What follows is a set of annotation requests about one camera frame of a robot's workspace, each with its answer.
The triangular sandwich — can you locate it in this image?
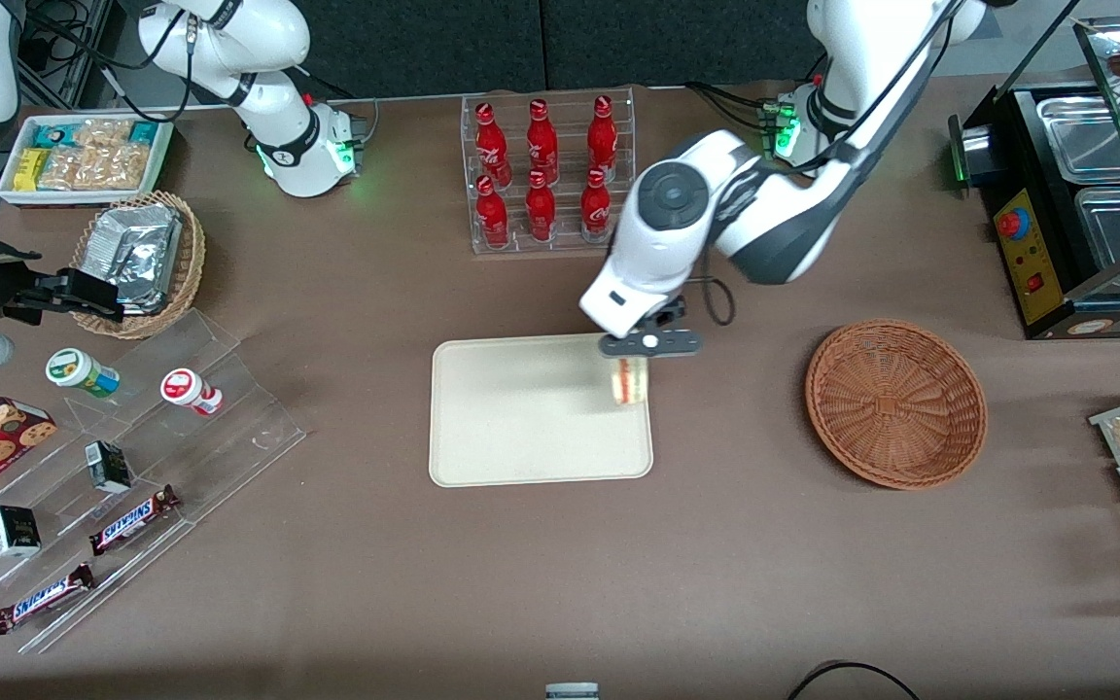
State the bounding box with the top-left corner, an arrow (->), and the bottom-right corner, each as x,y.
612,358 -> 652,408

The white rectangular snack tray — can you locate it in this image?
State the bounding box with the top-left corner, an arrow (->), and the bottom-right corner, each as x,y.
0,111 -> 176,209

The light wicker basket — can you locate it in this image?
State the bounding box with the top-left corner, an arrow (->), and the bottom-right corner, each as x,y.
68,190 -> 208,340

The cream plastic tray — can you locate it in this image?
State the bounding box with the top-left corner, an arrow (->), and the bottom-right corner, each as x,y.
430,332 -> 655,488

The brown wicker basket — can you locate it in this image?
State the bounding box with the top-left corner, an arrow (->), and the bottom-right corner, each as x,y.
804,319 -> 990,491

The green lid snack cup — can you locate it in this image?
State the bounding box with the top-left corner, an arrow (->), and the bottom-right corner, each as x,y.
45,347 -> 122,401

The silver foil wrapped package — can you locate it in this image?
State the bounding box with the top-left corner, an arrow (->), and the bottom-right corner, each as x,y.
86,203 -> 185,315

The clear acrylic bottle rack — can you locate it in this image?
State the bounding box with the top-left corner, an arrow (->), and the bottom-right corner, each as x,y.
460,87 -> 638,257

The clear cracker bag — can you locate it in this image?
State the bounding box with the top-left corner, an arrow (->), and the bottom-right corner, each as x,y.
74,118 -> 134,150
74,143 -> 152,192
39,146 -> 86,192

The yellow snack pack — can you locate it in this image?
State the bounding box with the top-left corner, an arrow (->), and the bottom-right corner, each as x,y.
14,148 -> 52,193

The red cola bottle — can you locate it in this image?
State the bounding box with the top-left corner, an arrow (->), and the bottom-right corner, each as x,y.
586,94 -> 619,181
524,170 -> 558,244
579,167 -> 615,243
475,175 -> 511,251
526,98 -> 561,186
474,101 -> 511,188

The red lid snack cup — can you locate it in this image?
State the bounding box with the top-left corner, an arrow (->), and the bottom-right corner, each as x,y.
159,367 -> 225,418

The small black carton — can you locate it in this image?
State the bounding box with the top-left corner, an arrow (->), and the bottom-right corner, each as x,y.
85,440 -> 134,496
0,505 -> 44,560

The clear acrylic stepped stand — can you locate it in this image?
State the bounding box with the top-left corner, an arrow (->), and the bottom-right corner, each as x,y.
0,308 -> 310,656

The Snickers chocolate bar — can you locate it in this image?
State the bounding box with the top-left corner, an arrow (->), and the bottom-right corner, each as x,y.
87,484 -> 183,558
0,562 -> 98,637

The dark equipment rack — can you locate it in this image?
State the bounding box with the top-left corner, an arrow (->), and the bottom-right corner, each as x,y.
14,0 -> 120,110

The black food warmer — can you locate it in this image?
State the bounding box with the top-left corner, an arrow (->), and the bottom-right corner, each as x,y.
947,15 -> 1120,340

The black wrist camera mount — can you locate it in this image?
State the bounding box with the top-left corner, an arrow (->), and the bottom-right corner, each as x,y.
630,296 -> 688,336

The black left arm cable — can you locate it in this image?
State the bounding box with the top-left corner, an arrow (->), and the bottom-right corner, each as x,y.
700,0 -> 971,328

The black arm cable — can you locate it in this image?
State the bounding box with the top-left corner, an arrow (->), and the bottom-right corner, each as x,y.
700,0 -> 971,328
20,0 -> 203,123

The black base cable bundle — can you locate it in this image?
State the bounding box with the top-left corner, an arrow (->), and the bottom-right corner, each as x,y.
684,82 -> 781,133

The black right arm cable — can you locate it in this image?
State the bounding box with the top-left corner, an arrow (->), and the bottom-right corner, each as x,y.
20,0 -> 203,123

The black floor cable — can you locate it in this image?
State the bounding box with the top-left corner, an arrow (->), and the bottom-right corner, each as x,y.
786,660 -> 922,700

